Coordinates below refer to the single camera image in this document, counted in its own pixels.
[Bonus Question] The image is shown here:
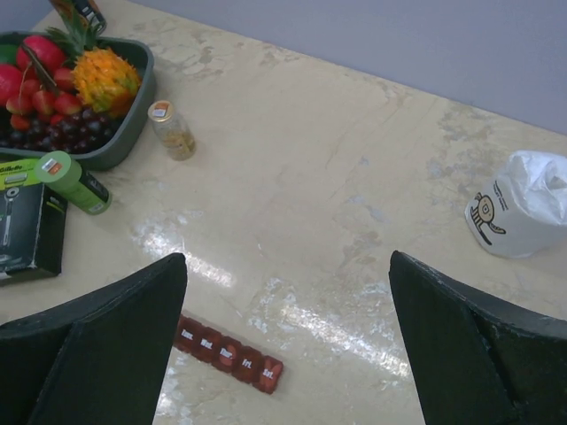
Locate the dark grape bunch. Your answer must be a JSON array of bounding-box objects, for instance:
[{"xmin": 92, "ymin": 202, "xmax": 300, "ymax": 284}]
[{"xmin": 1, "ymin": 108, "xmax": 122, "ymax": 154}]

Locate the black razor box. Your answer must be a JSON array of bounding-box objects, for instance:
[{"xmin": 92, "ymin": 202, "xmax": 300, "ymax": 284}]
[{"xmin": 0, "ymin": 158, "xmax": 67, "ymax": 286}]

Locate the clear pill bottle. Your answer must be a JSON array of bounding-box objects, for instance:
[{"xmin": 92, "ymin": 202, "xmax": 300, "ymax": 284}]
[{"xmin": 147, "ymin": 100, "xmax": 196, "ymax": 161}]

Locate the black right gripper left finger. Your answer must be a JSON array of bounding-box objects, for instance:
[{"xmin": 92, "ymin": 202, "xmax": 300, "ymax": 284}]
[{"xmin": 1, "ymin": 253, "xmax": 187, "ymax": 424}]

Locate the green cylindrical can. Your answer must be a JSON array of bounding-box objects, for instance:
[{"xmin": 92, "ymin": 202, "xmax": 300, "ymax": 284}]
[{"xmin": 35, "ymin": 151, "xmax": 113, "ymax": 215}]

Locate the green lime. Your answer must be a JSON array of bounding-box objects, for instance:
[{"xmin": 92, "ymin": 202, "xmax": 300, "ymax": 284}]
[{"xmin": 0, "ymin": 44, "xmax": 18, "ymax": 66}]

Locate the red apple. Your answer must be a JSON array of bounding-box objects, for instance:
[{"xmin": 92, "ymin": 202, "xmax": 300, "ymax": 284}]
[
  {"xmin": 0, "ymin": 64, "xmax": 25, "ymax": 107},
  {"xmin": 16, "ymin": 35, "xmax": 66, "ymax": 74}
]

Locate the orange horned melon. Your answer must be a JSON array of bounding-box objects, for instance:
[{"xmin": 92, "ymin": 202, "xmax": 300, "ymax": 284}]
[{"xmin": 72, "ymin": 48, "xmax": 142, "ymax": 118}]

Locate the tin can with fruit label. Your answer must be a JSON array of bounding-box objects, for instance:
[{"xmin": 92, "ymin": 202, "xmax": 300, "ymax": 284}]
[{"xmin": 50, "ymin": 0, "xmax": 107, "ymax": 35}]

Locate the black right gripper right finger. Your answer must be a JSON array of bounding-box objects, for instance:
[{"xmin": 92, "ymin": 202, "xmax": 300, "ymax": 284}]
[{"xmin": 389, "ymin": 251, "xmax": 566, "ymax": 424}]

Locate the white paper roll pack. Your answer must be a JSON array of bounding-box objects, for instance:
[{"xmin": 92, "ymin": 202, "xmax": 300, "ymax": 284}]
[{"xmin": 464, "ymin": 151, "xmax": 566, "ymax": 259}]

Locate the red weekly pill organizer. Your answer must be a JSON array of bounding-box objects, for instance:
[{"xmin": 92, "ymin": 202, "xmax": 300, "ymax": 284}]
[{"xmin": 173, "ymin": 315, "xmax": 284, "ymax": 394}]

